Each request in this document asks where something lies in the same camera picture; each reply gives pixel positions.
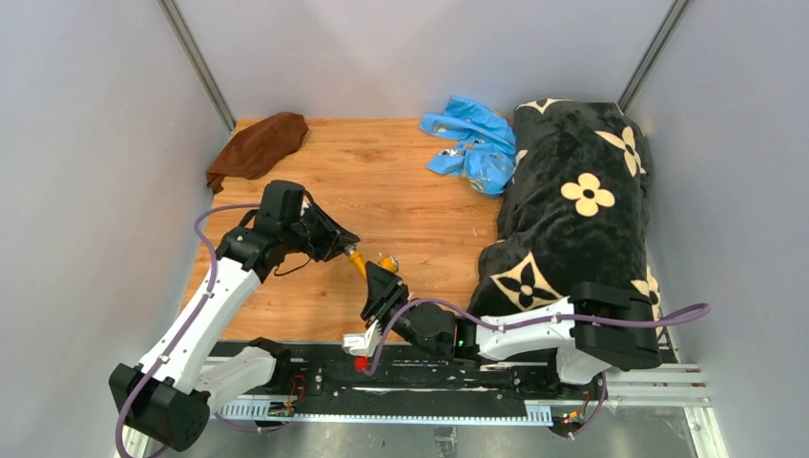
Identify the brown cloth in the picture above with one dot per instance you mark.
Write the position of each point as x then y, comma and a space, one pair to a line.
256, 150

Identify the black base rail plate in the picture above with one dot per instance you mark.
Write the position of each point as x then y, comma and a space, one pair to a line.
409, 388

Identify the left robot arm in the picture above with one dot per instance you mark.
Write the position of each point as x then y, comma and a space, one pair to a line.
168, 395

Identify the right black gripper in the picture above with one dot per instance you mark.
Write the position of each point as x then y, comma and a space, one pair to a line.
385, 289

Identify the yellow brass water faucet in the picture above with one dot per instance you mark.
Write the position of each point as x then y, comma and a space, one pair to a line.
356, 258

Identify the blue plastic bag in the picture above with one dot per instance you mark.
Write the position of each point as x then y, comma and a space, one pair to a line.
484, 150

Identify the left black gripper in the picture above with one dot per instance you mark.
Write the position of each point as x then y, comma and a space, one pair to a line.
334, 239

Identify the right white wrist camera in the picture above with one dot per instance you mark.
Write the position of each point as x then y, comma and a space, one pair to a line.
363, 344

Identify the black floral blanket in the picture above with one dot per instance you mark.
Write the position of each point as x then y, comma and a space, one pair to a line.
576, 209

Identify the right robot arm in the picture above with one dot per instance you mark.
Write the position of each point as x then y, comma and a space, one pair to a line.
595, 328

